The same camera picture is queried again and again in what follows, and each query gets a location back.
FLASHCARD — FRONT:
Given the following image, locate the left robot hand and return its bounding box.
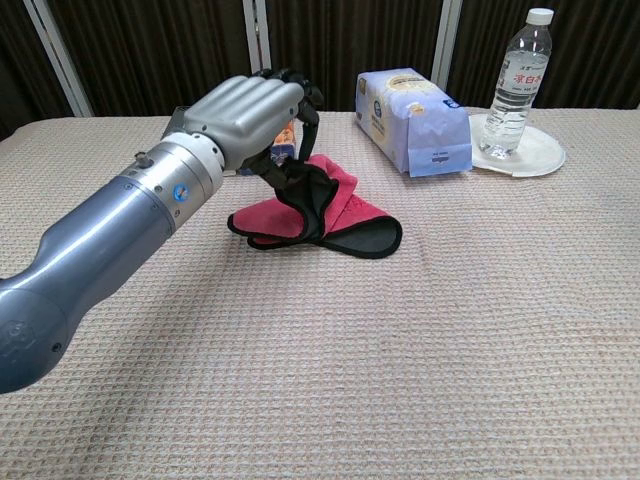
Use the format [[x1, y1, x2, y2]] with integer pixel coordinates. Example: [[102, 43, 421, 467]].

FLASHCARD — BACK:
[[182, 67, 326, 194]]

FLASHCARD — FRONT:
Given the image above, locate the orange snack box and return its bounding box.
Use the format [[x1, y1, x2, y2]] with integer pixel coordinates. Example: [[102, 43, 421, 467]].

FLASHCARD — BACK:
[[268, 123, 302, 167]]

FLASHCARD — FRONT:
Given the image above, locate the beige woven tablecloth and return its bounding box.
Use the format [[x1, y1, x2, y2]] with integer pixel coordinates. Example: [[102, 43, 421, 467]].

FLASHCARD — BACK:
[[0, 107, 640, 480]]

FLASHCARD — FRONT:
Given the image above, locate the clear plastic water bottle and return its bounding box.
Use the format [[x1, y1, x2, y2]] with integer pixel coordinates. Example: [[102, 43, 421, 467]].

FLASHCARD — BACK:
[[478, 6, 556, 159]]

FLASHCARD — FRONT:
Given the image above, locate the silver partition post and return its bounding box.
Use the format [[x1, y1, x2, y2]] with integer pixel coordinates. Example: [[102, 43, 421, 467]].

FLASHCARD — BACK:
[[241, 0, 272, 77], [430, 0, 464, 96], [22, 0, 95, 118]]

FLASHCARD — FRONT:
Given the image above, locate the white round plate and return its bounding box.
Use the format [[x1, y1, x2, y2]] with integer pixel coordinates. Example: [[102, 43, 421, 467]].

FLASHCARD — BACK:
[[469, 112, 568, 179]]

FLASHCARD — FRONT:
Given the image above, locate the pink and black cloth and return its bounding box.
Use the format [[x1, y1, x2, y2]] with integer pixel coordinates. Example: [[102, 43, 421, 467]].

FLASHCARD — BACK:
[[227, 153, 404, 262]]

